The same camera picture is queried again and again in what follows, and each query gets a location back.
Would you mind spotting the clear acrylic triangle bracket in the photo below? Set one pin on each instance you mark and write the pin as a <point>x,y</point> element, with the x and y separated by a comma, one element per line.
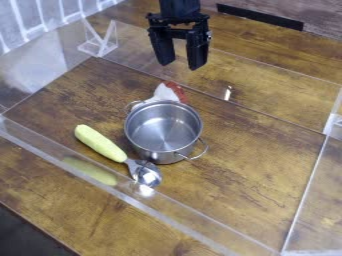
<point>100,46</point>

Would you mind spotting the spoon with yellow handle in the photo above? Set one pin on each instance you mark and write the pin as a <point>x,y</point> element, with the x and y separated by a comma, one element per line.
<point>144,171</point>

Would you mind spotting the silver pot with handles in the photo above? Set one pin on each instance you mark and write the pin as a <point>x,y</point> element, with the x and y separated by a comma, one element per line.
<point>164,130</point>

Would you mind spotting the black strip on table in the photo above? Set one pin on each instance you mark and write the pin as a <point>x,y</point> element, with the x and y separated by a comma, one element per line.
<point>261,17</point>

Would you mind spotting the red and white mushroom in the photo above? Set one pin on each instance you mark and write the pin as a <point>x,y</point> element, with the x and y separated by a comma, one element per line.
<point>169,91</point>

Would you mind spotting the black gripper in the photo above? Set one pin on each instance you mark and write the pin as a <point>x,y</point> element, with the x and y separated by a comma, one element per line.
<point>178,19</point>

